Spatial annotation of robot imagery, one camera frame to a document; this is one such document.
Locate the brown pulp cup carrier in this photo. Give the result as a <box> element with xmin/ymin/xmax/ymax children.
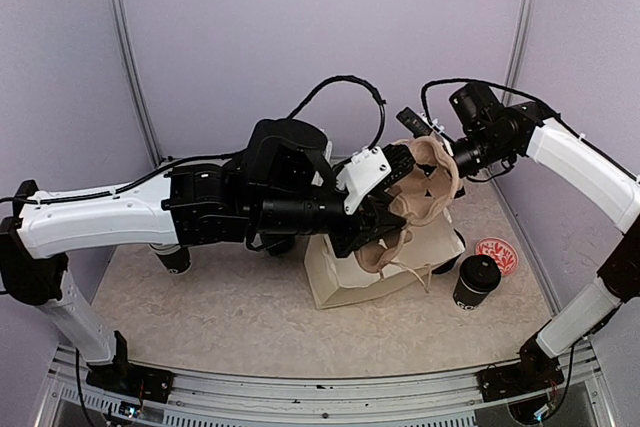
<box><xmin>354</xmin><ymin>136</ymin><xmax>462</xmax><ymax>274</ymax></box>

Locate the cream paper takeout bag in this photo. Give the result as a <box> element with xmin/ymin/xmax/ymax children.
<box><xmin>304</xmin><ymin>211</ymin><xmax>462</xmax><ymax>310</ymax></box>

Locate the black paper coffee cup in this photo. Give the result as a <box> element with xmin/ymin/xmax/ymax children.
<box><xmin>452</xmin><ymin>255</ymin><xmax>502</xmax><ymax>311</ymax></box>

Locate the black plastic cup lid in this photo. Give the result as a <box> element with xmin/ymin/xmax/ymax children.
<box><xmin>460</xmin><ymin>255</ymin><xmax>502</xmax><ymax>293</ymax></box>

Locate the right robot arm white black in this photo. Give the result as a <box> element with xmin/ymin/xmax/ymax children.
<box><xmin>449</xmin><ymin>81</ymin><xmax>639</xmax><ymax>391</ymax></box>

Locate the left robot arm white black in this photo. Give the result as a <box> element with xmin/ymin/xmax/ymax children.
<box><xmin>1</xmin><ymin>119</ymin><xmax>415</xmax><ymax>392</ymax></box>

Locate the stack of black lids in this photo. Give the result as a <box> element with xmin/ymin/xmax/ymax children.
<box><xmin>432</xmin><ymin>230</ymin><xmax>466</xmax><ymax>275</ymax></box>

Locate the red patterned white bowl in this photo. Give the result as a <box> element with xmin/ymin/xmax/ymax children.
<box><xmin>475</xmin><ymin>237</ymin><xmax>519</xmax><ymax>276</ymax></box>

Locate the stack of paper cups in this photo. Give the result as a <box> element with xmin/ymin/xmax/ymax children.
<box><xmin>149</xmin><ymin>244</ymin><xmax>192</xmax><ymax>275</ymax></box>

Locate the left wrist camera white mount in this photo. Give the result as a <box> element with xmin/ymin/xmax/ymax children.
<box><xmin>336</xmin><ymin>144</ymin><xmax>415</xmax><ymax>215</ymax></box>

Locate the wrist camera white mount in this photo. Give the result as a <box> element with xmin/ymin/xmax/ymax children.
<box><xmin>396</xmin><ymin>107</ymin><xmax>445</xmax><ymax>139</ymax></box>
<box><xmin>336</xmin><ymin>144</ymin><xmax>415</xmax><ymax>215</ymax></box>

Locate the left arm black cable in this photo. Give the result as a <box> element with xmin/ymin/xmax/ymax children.
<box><xmin>0</xmin><ymin>75</ymin><xmax>390</xmax><ymax>208</ymax></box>

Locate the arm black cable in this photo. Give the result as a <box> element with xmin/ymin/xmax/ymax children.
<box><xmin>0</xmin><ymin>75</ymin><xmax>390</xmax><ymax>208</ymax></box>
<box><xmin>419</xmin><ymin>79</ymin><xmax>586</xmax><ymax>141</ymax></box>

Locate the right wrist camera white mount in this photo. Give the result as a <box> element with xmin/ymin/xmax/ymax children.
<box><xmin>396</xmin><ymin>107</ymin><xmax>445</xmax><ymax>139</ymax></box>

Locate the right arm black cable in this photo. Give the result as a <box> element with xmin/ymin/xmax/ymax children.
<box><xmin>419</xmin><ymin>79</ymin><xmax>586</xmax><ymax>141</ymax></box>

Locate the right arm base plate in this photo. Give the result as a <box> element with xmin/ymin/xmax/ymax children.
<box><xmin>476</xmin><ymin>362</ymin><xmax>565</xmax><ymax>402</ymax></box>

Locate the right aluminium corner post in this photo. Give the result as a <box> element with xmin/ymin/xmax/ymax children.
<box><xmin>504</xmin><ymin>0</ymin><xmax>536</xmax><ymax>89</ymax></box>

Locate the aluminium front frame rail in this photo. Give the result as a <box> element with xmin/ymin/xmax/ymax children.
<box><xmin>27</xmin><ymin>342</ymin><xmax>620</xmax><ymax>426</ymax></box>

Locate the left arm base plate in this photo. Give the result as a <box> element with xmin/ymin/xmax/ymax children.
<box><xmin>86</xmin><ymin>364</ymin><xmax>174</xmax><ymax>404</ymax></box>

